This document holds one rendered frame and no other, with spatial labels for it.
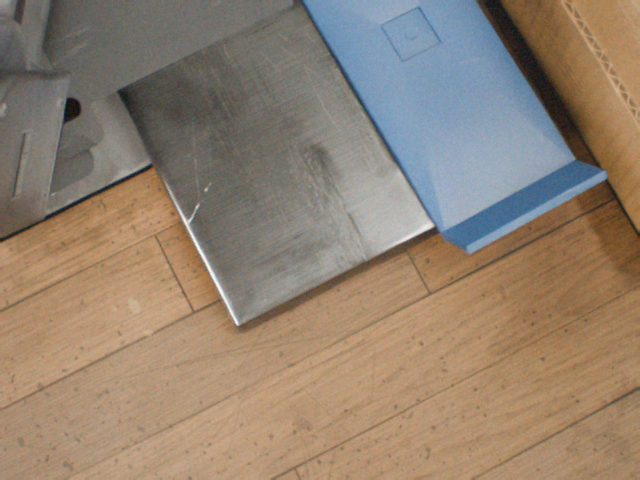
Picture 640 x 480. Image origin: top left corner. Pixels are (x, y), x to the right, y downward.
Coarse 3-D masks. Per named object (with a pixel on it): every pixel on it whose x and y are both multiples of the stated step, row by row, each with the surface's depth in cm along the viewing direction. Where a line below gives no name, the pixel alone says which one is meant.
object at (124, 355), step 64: (128, 192) 61; (0, 256) 60; (64, 256) 60; (128, 256) 60; (192, 256) 60; (448, 256) 60; (512, 256) 60; (576, 256) 60; (0, 320) 59; (64, 320) 59; (128, 320) 59; (192, 320) 59; (320, 320) 59; (384, 320) 59; (448, 320) 59; (512, 320) 59; (576, 320) 59; (0, 384) 58; (64, 384) 58; (128, 384) 58; (192, 384) 58; (256, 384) 58; (320, 384) 58; (384, 384) 58; (448, 384) 58; (512, 384) 58; (576, 384) 58; (0, 448) 57; (64, 448) 57; (128, 448) 58; (192, 448) 58; (256, 448) 58; (320, 448) 58; (384, 448) 58; (448, 448) 58; (512, 448) 58; (576, 448) 58
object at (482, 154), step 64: (320, 0) 60; (384, 0) 61; (448, 0) 61; (384, 64) 60; (448, 64) 60; (512, 64) 60; (384, 128) 59; (448, 128) 59; (512, 128) 59; (448, 192) 58; (512, 192) 58; (576, 192) 56
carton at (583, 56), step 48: (528, 0) 59; (576, 0) 63; (624, 0) 63; (528, 48) 62; (576, 48) 56; (624, 48) 62; (576, 96) 59; (624, 96) 55; (624, 144) 56; (624, 192) 59
